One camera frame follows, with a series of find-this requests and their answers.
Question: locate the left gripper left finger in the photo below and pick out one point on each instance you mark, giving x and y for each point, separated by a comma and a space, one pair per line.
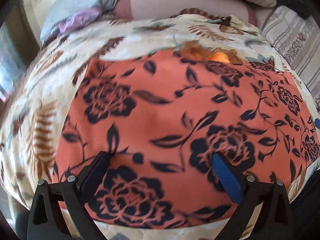
46, 220

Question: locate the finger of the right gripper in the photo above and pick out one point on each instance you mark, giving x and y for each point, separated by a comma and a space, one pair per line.
317, 123

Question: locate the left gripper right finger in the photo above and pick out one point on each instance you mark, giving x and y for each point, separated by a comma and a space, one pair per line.
275, 217

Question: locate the orange black floral garment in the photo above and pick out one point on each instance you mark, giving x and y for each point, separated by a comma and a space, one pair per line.
161, 117

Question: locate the grey striped pillow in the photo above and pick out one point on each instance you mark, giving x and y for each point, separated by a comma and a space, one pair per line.
297, 40

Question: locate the cream leaf-print fleece blanket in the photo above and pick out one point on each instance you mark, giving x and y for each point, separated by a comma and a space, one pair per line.
34, 115

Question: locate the wooden framed window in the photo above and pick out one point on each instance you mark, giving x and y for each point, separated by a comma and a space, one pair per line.
18, 49

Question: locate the purple small garment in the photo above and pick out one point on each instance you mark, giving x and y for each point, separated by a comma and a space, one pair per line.
79, 20

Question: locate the pink bed sheet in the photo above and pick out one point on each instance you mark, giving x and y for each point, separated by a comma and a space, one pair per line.
148, 9

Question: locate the light blue grey cloth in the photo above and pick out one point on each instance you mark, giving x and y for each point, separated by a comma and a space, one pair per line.
63, 9

